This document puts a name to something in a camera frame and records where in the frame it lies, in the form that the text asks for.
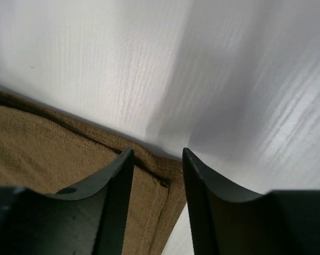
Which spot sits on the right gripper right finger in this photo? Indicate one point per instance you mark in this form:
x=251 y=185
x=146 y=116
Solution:
x=225 y=218

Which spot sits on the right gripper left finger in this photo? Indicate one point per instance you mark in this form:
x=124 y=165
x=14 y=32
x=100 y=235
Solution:
x=90 y=216

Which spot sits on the brown cloth napkin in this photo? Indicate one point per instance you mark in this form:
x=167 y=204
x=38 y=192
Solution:
x=47 y=150

